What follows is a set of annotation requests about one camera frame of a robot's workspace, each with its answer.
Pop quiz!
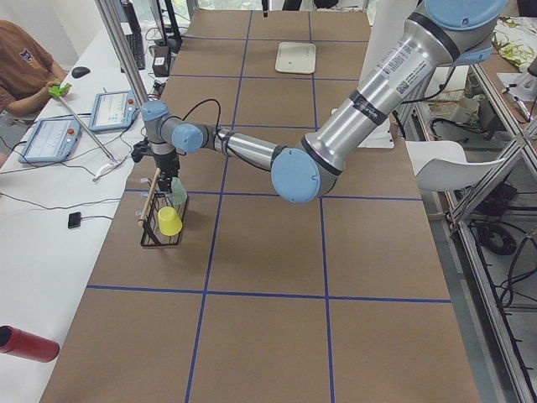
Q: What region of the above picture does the cream rabbit print tray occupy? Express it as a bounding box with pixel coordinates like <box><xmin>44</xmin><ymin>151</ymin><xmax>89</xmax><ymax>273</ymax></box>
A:
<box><xmin>275</xmin><ymin>42</ymin><xmax>316</xmax><ymax>75</ymax></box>

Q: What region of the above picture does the long metal reacher stick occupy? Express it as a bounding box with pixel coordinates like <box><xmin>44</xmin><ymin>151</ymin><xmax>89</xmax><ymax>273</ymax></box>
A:
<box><xmin>49</xmin><ymin>84</ymin><xmax>126</xmax><ymax>182</ymax></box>

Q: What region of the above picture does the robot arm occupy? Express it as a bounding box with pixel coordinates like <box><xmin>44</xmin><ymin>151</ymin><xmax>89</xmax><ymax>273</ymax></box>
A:
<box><xmin>141</xmin><ymin>1</ymin><xmax>507</xmax><ymax>203</ymax></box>

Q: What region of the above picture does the far teach pendant tablet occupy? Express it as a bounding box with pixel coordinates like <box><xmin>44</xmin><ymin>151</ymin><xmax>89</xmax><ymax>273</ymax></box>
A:
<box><xmin>89</xmin><ymin>91</ymin><xmax>139</xmax><ymax>133</ymax></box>

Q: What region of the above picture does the near teach pendant tablet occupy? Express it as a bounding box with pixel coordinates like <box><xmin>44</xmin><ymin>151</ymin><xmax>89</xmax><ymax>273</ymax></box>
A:
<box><xmin>18</xmin><ymin>118</ymin><xmax>81</xmax><ymax>164</ymax></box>

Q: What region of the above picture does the mint green plastic cup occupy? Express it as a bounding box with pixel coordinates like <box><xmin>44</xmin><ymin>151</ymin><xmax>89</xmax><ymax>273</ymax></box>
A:
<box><xmin>171</xmin><ymin>177</ymin><xmax>188</xmax><ymax>206</ymax></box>

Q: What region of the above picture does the black keyboard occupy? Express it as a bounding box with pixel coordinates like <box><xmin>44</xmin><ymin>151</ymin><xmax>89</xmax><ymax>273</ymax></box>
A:
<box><xmin>125</xmin><ymin>32</ymin><xmax>146</xmax><ymax>70</ymax></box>

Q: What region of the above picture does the black power adapter box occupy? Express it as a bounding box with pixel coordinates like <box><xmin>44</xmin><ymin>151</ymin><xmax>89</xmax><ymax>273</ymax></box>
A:
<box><xmin>152</xmin><ymin>46</ymin><xmax>171</xmax><ymax>77</ymax></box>

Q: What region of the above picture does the red bottle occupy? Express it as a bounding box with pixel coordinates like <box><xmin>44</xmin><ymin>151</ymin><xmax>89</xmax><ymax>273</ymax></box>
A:
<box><xmin>1</xmin><ymin>325</ymin><xmax>60</xmax><ymax>363</ymax></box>

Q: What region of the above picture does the white chair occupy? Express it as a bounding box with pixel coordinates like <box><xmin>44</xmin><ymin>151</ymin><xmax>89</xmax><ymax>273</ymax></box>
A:
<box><xmin>405</xmin><ymin>140</ymin><xmax>506</xmax><ymax>191</ymax></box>

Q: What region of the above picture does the teach pendant tablet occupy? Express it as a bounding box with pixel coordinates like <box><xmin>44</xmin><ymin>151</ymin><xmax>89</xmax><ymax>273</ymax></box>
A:
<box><xmin>18</xmin><ymin>118</ymin><xmax>81</xmax><ymax>164</ymax></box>
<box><xmin>89</xmin><ymin>91</ymin><xmax>139</xmax><ymax>133</ymax></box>

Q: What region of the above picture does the black wire cup rack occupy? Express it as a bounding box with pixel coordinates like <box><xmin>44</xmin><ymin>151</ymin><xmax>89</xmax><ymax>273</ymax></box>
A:
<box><xmin>138</xmin><ymin>168</ymin><xmax>189</xmax><ymax>249</ymax></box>

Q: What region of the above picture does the black computer mouse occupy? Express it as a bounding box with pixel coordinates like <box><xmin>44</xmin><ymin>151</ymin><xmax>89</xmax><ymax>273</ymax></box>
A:
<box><xmin>70</xmin><ymin>66</ymin><xmax>91</xmax><ymax>79</ymax></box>

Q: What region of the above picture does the small black square device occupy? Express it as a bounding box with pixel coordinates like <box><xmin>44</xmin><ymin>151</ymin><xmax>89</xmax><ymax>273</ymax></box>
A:
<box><xmin>67</xmin><ymin>212</ymin><xmax>82</xmax><ymax>229</ymax></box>

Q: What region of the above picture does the seated person in brown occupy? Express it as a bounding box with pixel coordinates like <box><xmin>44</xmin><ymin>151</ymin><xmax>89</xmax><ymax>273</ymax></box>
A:
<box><xmin>1</xmin><ymin>20</ymin><xmax>67</xmax><ymax>117</ymax></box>

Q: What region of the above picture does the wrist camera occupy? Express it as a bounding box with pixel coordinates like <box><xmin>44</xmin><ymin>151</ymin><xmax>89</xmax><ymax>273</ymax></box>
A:
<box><xmin>131</xmin><ymin>140</ymin><xmax>153</xmax><ymax>164</ymax></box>

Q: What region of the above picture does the yellow plastic cup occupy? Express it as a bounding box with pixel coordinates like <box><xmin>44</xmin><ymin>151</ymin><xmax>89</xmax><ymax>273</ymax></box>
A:
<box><xmin>158</xmin><ymin>206</ymin><xmax>183</xmax><ymax>237</ymax></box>

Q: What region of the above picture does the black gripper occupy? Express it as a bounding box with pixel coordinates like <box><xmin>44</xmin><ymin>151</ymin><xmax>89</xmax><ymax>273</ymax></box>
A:
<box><xmin>154</xmin><ymin>152</ymin><xmax>180</xmax><ymax>194</ymax></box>

